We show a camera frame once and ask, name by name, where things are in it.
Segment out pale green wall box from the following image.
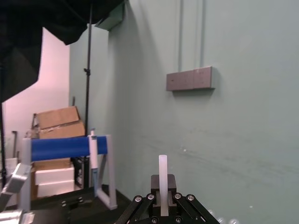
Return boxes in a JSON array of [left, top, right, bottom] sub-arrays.
[[94, 3, 125, 31]]

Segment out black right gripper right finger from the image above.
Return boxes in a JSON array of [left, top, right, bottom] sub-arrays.
[[167, 174, 221, 224]]

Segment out white pipette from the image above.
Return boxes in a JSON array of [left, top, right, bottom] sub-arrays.
[[88, 127, 100, 197]]

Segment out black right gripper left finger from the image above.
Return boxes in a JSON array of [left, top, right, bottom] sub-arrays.
[[116, 175, 161, 224]]

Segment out black light stand pole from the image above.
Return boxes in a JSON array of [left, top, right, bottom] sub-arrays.
[[83, 4, 93, 139]]

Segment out pale wall conduit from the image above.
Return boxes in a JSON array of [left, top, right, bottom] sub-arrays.
[[178, 0, 185, 72], [199, 0, 206, 70]]

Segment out white translucent stirring rod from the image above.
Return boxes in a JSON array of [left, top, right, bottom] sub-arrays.
[[158, 154, 170, 217]]

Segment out brown cardboard box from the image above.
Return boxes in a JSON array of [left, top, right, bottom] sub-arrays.
[[32, 106, 86, 140]]

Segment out grey wall switch panel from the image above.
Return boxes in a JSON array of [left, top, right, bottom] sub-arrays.
[[166, 66, 216, 92]]

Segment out black tripod stand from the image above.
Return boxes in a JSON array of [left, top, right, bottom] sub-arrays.
[[0, 65, 7, 187]]

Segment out black cloth canopy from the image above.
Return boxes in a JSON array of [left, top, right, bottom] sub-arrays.
[[0, 0, 128, 103]]

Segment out white rack with blue bar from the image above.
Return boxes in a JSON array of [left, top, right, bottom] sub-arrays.
[[22, 134, 117, 212]]

